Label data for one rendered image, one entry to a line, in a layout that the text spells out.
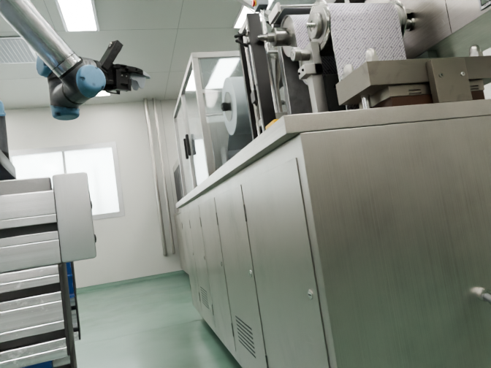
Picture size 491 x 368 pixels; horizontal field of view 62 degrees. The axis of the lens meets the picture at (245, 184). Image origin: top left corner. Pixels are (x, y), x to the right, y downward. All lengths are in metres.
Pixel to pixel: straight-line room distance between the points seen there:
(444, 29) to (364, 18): 0.23
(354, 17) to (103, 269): 5.78
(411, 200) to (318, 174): 0.22
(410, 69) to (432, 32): 0.35
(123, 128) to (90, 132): 0.49
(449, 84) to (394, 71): 0.14
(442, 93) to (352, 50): 0.31
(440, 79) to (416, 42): 0.39
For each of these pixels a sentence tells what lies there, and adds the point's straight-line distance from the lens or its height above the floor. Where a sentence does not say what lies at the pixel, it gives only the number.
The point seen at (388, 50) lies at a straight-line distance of 1.37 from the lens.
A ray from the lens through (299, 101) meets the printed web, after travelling 1.61.
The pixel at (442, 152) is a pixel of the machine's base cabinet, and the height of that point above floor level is 0.78.
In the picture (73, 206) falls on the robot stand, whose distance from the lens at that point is 0.46.
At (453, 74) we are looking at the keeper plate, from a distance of 1.17.
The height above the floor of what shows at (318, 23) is 1.24.
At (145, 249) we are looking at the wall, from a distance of 6.60.
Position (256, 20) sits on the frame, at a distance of 1.62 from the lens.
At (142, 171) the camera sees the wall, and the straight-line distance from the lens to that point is 6.67.
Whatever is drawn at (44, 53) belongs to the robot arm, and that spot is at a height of 1.18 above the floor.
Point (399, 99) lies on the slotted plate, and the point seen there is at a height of 0.93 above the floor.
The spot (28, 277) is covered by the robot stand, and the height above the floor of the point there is 0.68.
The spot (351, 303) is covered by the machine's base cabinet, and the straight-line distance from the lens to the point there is 0.89.
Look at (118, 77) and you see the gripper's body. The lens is 1.39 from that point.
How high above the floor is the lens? 0.70
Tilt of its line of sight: 5 degrees up
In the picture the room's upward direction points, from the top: 8 degrees counter-clockwise
